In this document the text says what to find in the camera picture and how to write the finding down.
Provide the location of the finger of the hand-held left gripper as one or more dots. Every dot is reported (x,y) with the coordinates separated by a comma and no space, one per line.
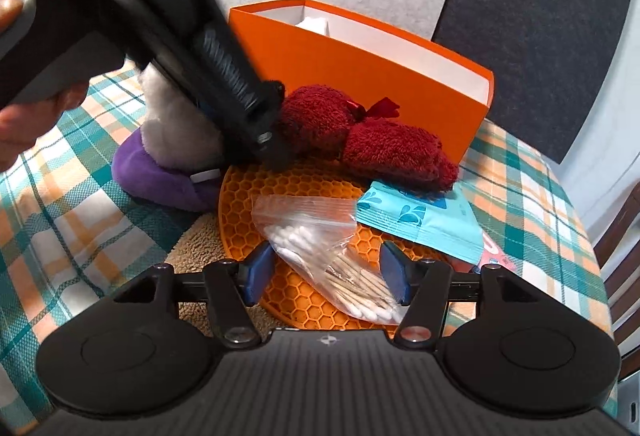
(270,136)

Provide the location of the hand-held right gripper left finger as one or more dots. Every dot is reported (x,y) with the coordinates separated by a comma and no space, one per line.
(257,273)

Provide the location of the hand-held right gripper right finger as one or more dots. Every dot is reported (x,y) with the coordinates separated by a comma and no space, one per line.
(392,273)

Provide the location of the orange silicone honeycomb mat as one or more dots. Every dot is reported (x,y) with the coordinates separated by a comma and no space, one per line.
(240,216)

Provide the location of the light blue wet wipes packet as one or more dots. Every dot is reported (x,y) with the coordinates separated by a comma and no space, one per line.
(430,226)

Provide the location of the clear bag of cotton swabs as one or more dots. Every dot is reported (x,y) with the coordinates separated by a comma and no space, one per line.
(310,236)

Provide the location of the white plush toy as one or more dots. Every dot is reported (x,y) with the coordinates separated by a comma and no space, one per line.
(170,131)

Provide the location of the dark red towel bear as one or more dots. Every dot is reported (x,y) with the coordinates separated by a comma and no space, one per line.
(390,146)

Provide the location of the orange cardboard box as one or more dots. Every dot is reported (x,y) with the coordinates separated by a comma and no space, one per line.
(380,76)

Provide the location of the purple fleece cloth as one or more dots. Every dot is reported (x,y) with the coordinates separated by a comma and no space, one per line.
(150,176)

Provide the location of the person's left hand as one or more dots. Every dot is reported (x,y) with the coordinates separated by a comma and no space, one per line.
(30,126)

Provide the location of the beige fleece towel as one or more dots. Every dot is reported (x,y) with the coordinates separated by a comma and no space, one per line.
(200,241)

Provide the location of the pink packet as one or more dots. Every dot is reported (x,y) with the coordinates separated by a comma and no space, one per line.
(495,256)

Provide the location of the plaid tablecloth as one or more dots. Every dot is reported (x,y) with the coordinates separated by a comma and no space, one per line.
(525,196)

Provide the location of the brown wooden chair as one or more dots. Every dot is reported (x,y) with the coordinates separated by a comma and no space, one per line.
(620,236)

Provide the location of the dark grey felt panel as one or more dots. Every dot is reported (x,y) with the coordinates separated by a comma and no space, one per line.
(540,16)

